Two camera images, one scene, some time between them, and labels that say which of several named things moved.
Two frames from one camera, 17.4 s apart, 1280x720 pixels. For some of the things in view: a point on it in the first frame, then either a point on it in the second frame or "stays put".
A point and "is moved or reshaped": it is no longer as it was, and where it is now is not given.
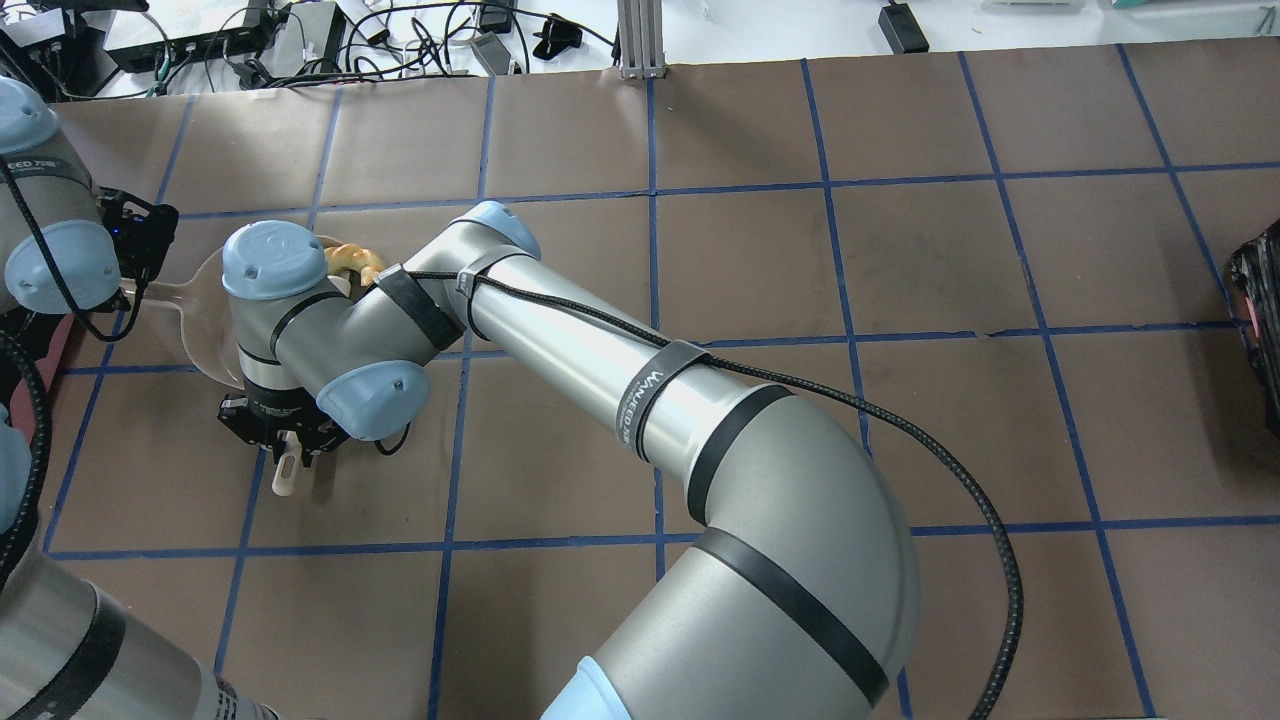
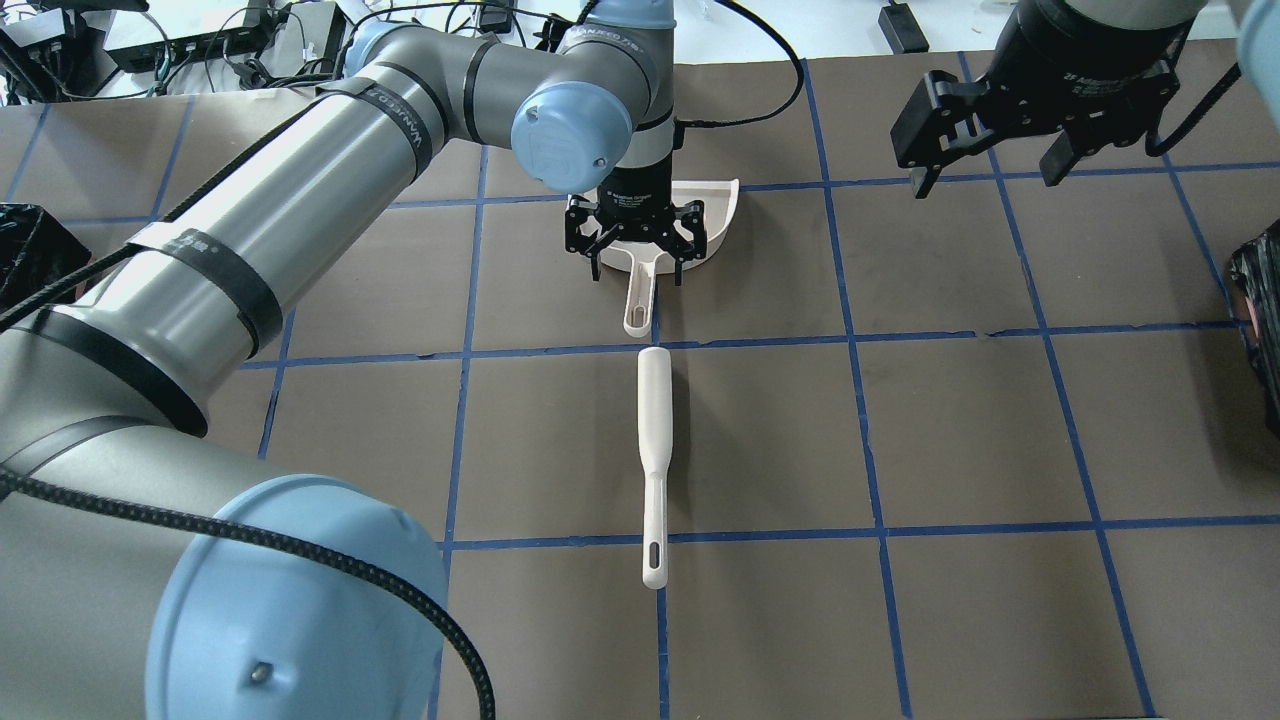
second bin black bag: (1255, 275) stays put
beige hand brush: (289, 446) is moved or reshaped
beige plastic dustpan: (204, 300) is moved or reshaped
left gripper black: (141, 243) to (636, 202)
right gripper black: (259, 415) to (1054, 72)
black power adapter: (902, 30) stays put
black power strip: (136, 58) stays put
